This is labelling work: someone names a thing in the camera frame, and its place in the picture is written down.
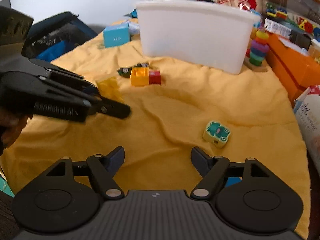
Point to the light blue carton box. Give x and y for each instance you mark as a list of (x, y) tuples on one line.
[(116, 35)]

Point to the black toy car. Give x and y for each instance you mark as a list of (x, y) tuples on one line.
[(126, 71)]

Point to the orange box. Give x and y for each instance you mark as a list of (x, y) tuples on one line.
[(295, 71)]

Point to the clear toy block box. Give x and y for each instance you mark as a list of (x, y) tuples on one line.
[(302, 14)]

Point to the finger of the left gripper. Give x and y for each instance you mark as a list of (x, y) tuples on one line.
[(110, 106)]

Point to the cream frog block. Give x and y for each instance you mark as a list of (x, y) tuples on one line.
[(216, 133)]

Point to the yellow square brick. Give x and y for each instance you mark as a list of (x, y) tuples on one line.
[(139, 76)]

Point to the white plastic bin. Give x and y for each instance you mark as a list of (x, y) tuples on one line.
[(203, 33)]

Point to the white diaper pack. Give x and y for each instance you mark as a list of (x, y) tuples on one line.
[(307, 113)]

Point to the yellow long brick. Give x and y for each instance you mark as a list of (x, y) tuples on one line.
[(109, 88)]

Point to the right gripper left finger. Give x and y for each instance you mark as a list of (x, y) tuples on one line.
[(102, 169)]

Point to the red small brick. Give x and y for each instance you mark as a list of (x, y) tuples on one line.
[(155, 77)]

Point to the yellow cloth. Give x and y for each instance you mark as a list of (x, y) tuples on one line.
[(166, 122)]

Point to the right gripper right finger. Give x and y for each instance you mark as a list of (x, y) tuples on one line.
[(213, 171)]

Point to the colourful ring stacker toy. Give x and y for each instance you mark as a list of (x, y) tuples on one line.
[(256, 50)]

